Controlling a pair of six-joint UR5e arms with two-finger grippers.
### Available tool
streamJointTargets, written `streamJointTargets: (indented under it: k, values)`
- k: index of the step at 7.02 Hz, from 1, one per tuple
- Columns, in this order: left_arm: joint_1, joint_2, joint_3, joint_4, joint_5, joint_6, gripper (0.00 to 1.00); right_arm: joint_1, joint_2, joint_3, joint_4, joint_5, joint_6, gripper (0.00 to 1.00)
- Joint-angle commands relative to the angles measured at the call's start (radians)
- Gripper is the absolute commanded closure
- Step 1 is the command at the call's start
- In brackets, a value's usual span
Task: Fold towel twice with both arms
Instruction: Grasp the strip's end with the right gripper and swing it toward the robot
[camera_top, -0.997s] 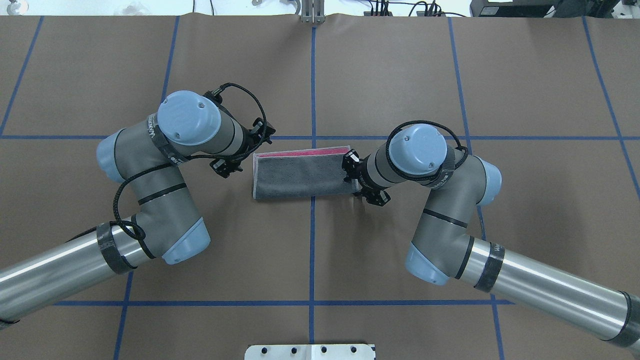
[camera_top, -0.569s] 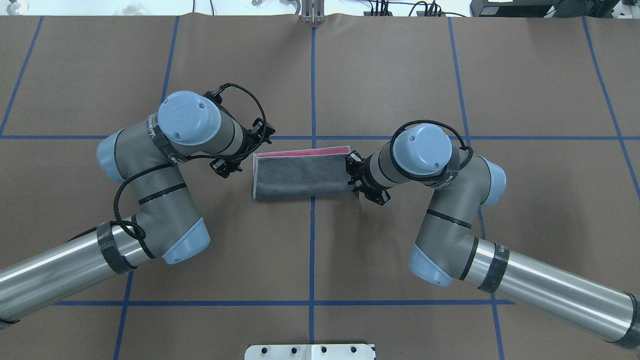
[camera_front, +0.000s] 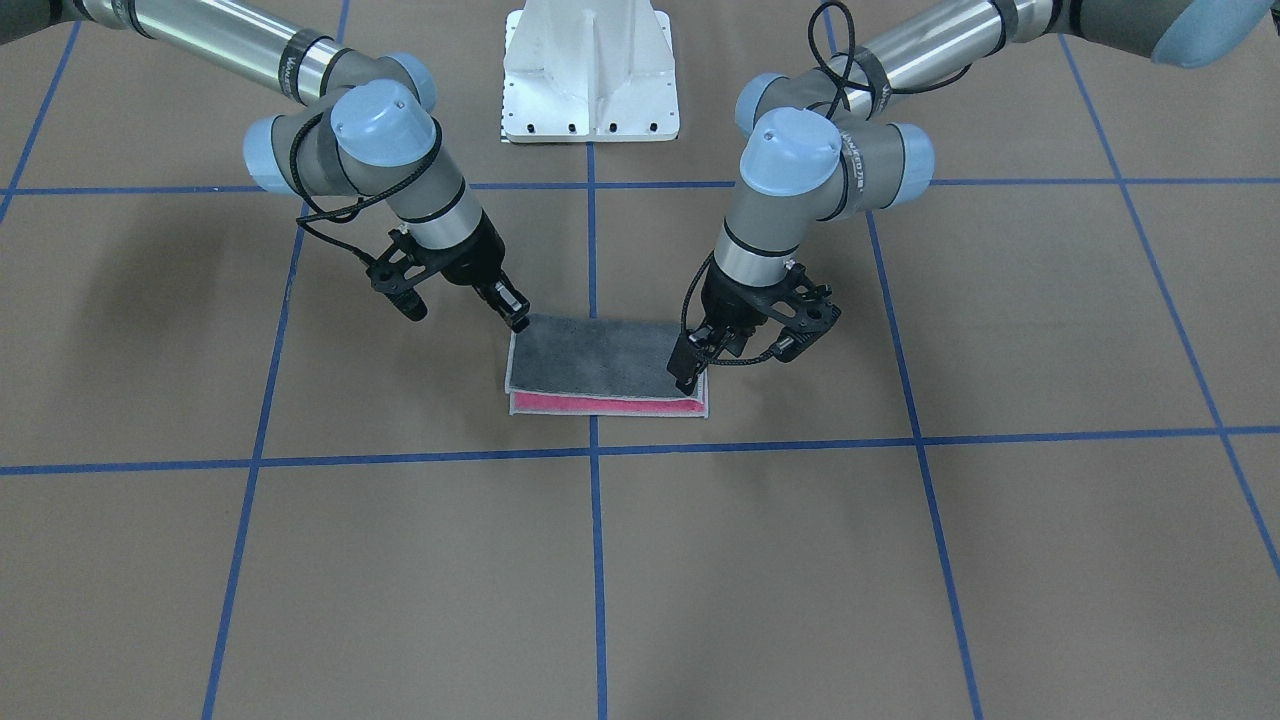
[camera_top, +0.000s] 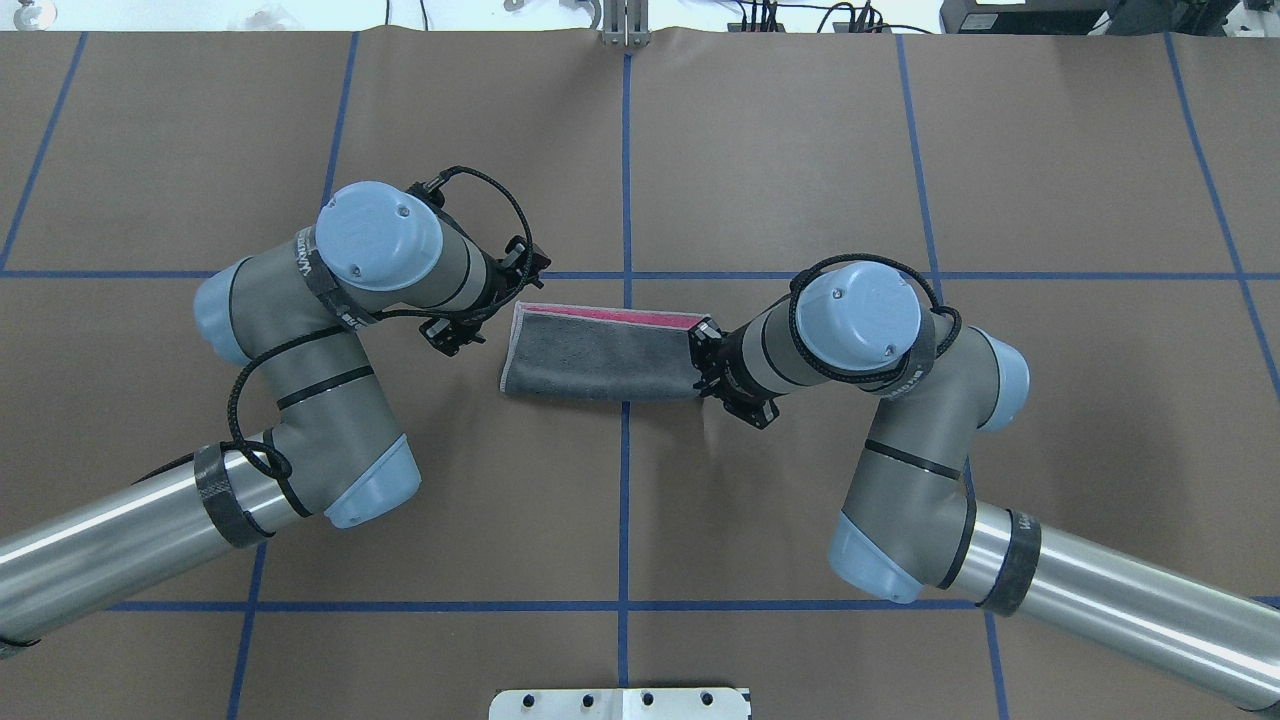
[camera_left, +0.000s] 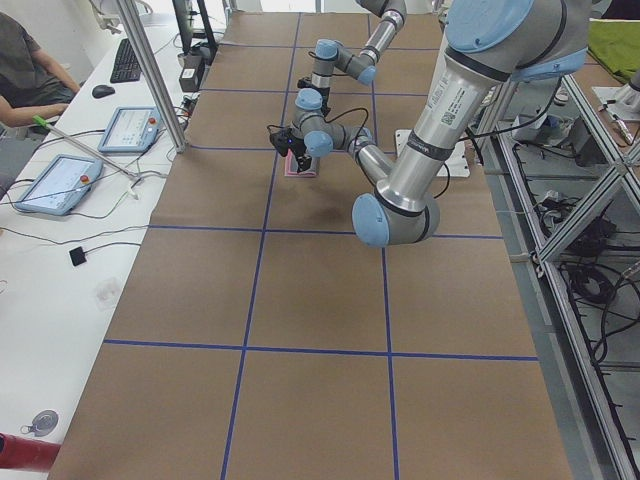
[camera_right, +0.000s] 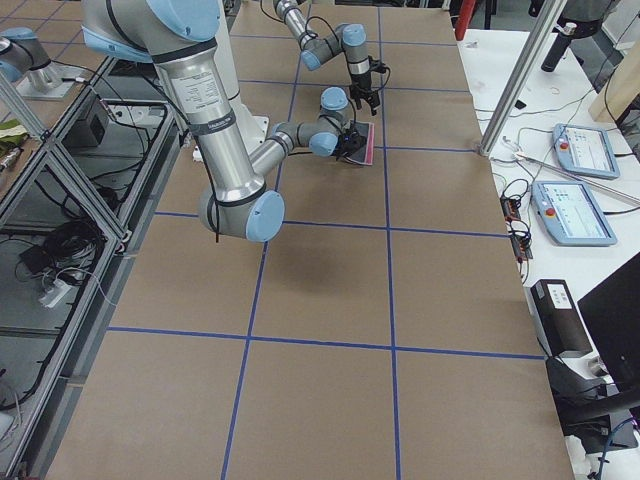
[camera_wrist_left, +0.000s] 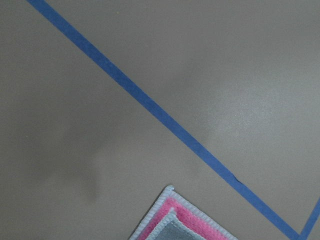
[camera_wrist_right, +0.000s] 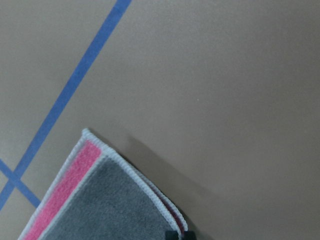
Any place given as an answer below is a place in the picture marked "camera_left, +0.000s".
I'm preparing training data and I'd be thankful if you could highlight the seated person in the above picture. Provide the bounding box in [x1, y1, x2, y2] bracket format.
[1, 13, 80, 128]

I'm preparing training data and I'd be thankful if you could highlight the round metal disc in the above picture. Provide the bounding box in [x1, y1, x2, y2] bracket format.
[20, 409, 59, 437]

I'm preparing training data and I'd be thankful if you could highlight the red cylinder object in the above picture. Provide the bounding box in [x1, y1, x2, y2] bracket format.
[0, 433, 61, 473]

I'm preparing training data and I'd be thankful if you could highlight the small black square pad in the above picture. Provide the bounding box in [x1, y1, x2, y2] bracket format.
[69, 246, 87, 267]

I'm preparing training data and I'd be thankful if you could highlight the aluminium frame rail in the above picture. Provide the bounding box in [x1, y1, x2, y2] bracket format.
[492, 74, 640, 480]

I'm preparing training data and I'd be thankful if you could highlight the black box device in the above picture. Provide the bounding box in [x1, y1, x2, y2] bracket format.
[177, 44, 215, 93]

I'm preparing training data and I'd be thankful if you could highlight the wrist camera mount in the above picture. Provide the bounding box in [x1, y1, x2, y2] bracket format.
[267, 125, 299, 157]
[297, 77, 318, 90]

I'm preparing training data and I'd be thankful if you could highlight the near teach pendant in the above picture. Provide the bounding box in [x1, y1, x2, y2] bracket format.
[14, 154, 103, 216]

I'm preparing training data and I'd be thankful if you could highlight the teach pendant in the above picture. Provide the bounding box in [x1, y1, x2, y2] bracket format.
[14, 154, 103, 216]
[98, 106, 162, 155]

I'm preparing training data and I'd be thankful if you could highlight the far teach pendant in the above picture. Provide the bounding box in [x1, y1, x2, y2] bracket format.
[98, 106, 162, 155]

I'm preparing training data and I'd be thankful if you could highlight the black computer mouse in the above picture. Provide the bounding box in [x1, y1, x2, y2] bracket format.
[91, 84, 115, 99]

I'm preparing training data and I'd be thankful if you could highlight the pink and grey towel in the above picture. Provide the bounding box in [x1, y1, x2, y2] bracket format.
[284, 150, 319, 178]

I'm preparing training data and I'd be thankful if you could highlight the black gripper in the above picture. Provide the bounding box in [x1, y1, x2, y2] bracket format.
[294, 139, 314, 174]
[311, 88, 330, 114]

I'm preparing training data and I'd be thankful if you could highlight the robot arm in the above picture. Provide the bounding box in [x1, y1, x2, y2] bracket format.
[297, 0, 407, 116]
[270, 1, 591, 247]

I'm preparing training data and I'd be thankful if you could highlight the black keyboard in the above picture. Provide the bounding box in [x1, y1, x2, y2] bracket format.
[110, 38, 142, 84]

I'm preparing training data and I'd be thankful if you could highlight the green cloth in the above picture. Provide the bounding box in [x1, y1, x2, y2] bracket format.
[588, 19, 639, 83]

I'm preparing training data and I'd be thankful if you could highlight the aluminium frame post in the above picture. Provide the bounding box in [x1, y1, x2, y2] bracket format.
[115, 0, 186, 154]

